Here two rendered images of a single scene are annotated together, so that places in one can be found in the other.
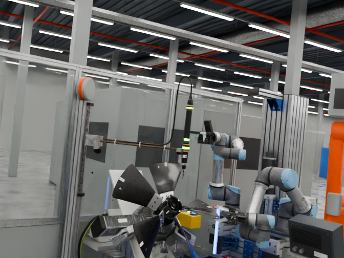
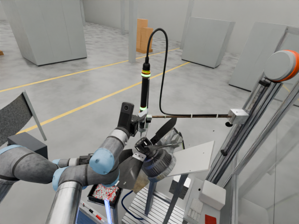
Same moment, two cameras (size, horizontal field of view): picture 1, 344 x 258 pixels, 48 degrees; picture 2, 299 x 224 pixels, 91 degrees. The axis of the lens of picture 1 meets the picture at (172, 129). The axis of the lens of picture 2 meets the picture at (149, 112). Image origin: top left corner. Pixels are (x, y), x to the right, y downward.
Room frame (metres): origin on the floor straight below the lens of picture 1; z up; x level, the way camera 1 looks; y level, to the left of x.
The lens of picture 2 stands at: (3.04, -0.37, 2.06)
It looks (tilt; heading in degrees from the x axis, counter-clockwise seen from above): 35 degrees down; 154
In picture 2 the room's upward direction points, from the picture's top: 6 degrees clockwise
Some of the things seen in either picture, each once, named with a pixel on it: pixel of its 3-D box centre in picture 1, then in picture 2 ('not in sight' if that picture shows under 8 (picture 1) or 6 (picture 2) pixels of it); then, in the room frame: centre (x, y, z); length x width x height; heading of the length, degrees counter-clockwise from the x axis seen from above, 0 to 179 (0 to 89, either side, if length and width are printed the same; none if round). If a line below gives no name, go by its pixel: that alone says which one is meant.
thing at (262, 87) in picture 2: (85, 149); (240, 124); (2.59, 0.56, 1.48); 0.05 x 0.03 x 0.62; 165
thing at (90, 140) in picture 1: (93, 140); (238, 116); (2.58, 0.51, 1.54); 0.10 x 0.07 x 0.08; 75
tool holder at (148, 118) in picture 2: (183, 156); (143, 122); (2.41, -0.09, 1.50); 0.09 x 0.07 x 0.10; 75
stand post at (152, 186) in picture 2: not in sight; (150, 195); (2.41, 0.07, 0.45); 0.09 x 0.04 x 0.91; 130
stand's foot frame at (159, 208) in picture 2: not in sight; (154, 216); (2.48, 0.14, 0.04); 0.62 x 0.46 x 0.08; 40
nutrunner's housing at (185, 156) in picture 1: (187, 131); (143, 100); (2.41, -0.10, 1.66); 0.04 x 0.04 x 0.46
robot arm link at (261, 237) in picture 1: (260, 237); not in sight; (2.32, -0.58, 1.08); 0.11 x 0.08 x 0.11; 45
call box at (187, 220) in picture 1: (188, 220); not in sight; (2.87, -0.19, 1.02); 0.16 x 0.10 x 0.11; 40
